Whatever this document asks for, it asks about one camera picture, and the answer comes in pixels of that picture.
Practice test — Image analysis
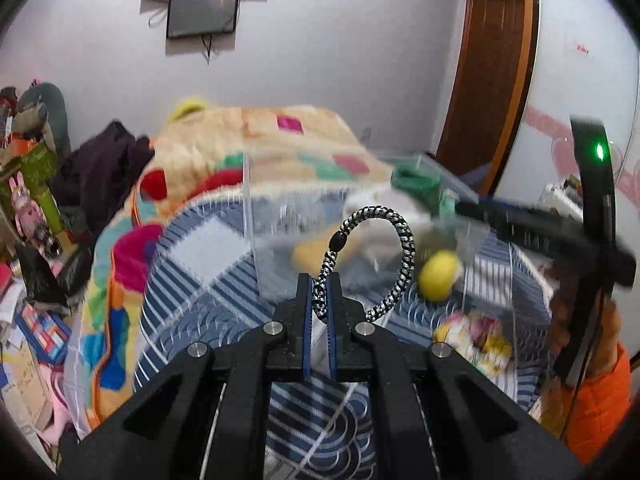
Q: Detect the clear plastic storage box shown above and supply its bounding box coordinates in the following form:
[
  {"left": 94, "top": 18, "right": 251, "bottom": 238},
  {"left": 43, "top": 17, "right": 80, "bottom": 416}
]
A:
[{"left": 242, "top": 148, "right": 519, "bottom": 351}]

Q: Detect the yellow plush pillow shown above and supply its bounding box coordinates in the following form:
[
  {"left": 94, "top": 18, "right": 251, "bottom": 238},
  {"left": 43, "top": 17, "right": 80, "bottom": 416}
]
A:
[{"left": 167, "top": 96, "right": 209, "bottom": 122}]

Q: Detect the yellow sponge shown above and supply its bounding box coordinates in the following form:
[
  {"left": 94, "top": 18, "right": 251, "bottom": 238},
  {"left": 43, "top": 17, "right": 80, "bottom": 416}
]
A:
[{"left": 291, "top": 238, "right": 360, "bottom": 275}]

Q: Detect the brown wooden door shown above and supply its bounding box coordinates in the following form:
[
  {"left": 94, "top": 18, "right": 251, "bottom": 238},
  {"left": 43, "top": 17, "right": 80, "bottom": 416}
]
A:
[{"left": 436, "top": 0, "right": 539, "bottom": 195}]

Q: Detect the floral soft toy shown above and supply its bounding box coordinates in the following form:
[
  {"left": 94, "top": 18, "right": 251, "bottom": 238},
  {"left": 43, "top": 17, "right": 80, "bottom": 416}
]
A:
[{"left": 433, "top": 309, "right": 513, "bottom": 378}]

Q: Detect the green fabric item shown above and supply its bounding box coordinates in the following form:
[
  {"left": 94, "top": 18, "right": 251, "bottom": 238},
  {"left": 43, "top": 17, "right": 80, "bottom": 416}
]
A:
[{"left": 390, "top": 165, "right": 456, "bottom": 218}]

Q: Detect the black white braided rope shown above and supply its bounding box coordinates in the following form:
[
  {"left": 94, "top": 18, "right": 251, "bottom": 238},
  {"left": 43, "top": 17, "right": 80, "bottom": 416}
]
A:
[{"left": 310, "top": 205, "right": 418, "bottom": 324}]

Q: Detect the pink rabbit figure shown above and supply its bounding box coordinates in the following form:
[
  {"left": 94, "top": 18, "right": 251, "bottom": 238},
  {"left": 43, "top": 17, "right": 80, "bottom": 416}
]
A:
[{"left": 9, "top": 171, "right": 49, "bottom": 244}]

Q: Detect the small wall monitor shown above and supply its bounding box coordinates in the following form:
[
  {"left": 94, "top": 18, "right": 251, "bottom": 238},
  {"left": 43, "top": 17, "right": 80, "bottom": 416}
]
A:
[{"left": 166, "top": 0, "right": 240, "bottom": 39}]

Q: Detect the green bottle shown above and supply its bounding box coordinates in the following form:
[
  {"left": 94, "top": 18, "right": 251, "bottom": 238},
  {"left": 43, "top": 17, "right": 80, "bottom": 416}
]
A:
[{"left": 32, "top": 185, "right": 64, "bottom": 234}]

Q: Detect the hand in orange sleeve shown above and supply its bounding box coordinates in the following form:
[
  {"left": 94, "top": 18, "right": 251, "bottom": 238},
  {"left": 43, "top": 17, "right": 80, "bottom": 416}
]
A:
[{"left": 548, "top": 273, "right": 622, "bottom": 389}]

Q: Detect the colourful fleece blanket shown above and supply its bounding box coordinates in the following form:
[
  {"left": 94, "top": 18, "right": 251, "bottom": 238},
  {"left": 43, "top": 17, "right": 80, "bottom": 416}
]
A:
[{"left": 65, "top": 105, "right": 392, "bottom": 429}]

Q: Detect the yellow green plush ball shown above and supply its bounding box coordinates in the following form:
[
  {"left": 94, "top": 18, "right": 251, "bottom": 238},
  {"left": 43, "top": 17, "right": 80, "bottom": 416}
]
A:
[{"left": 416, "top": 250, "right": 463, "bottom": 302}]

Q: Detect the grey plush toy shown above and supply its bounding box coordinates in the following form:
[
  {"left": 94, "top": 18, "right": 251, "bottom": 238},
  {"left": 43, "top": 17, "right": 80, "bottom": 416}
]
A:
[{"left": 13, "top": 82, "right": 70, "bottom": 157}]

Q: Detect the green cardboard box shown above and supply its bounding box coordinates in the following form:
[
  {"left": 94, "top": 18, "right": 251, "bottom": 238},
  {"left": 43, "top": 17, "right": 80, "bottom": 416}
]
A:
[{"left": 1, "top": 141, "right": 58, "bottom": 190}]

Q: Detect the dark clothes pile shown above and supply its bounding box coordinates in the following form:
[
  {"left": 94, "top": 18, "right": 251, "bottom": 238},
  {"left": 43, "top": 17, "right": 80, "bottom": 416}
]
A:
[{"left": 51, "top": 120, "right": 155, "bottom": 236}]

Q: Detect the white wardrobe sliding door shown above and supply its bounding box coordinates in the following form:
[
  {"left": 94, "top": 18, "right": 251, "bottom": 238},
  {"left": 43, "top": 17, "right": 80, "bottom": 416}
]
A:
[{"left": 496, "top": 0, "right": 639, "bottom": 243}]

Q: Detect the navy patterned bed sheet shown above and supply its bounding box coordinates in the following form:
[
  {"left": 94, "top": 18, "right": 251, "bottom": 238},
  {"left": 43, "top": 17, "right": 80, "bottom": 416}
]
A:
[{"left": 134, "top": 198, "right": 549, "bottom": 479}]

